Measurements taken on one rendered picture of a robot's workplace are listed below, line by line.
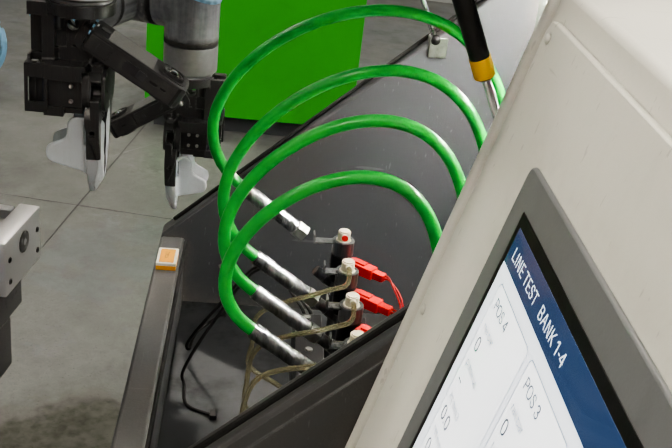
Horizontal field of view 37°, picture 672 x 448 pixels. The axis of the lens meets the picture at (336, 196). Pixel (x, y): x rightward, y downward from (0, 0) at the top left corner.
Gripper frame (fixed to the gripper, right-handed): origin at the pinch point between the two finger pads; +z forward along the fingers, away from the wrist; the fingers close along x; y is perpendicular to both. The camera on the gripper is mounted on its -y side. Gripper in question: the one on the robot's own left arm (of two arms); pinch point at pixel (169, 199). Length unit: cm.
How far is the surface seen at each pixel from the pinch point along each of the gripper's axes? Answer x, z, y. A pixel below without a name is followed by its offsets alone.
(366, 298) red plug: -32.0, -4.3, 27.1
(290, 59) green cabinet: 296, 67, 20
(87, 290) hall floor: 148, 105, -41
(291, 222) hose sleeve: -22.2, -8.8, 17.6
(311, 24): -22.1, -34.3, 17.7
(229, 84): -22.2, -26.2, 8.8
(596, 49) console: -69, -47, 36
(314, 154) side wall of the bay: 9.5, -5.3, 21.2
